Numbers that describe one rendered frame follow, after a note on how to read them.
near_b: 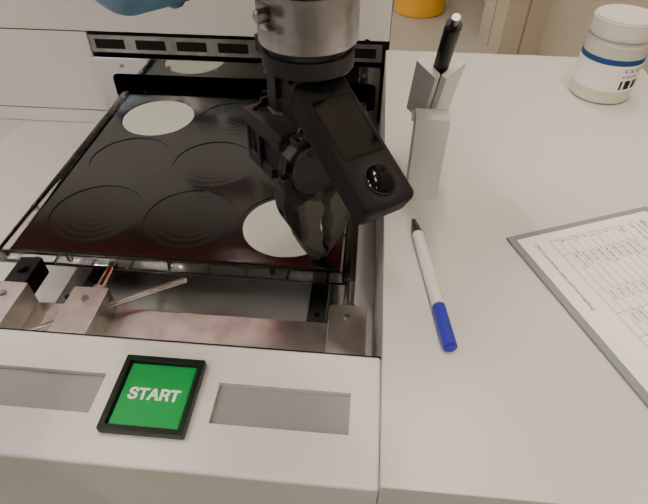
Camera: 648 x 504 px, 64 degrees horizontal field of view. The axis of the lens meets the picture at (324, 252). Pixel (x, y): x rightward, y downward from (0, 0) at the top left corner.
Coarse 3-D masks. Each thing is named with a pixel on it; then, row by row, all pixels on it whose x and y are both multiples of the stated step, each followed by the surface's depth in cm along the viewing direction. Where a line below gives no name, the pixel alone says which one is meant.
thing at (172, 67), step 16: (96, 64) 79; (112, 64) 79; (128, 64) 79; (144, 64) 79; (160, 64) 78; (176, 64) 78; (192, 64) 78; (208, 64) 78; (224, 64) 77; (240, 64) 77; (256, 64) 77; (368, 64) 76; (112, 80) 81; (352, 80) 77; (368, 80) 77; (112, 96) 83; (368, 112) 81
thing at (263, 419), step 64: (0, 384) 36; (64, 384) 36; (256, 384) 35; (320, 384) 35; (0, 448) 32; (64, 448) 32; (128, 448) 32; (192, 448) 32; (256, 448) 32; (320, 448) 32
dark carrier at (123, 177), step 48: (144, 96) 78; (96, 144) 68; (144, 144) 69; (192, 144) 68; (240, 144) 68; (96, 192) 61; (144, 192) 61; (192, 192) 61; (240, 192) 61; (48, 240) 55; (96, 240) 55; (144, 240) 55; (192, 240) 55; (240, 240) 55
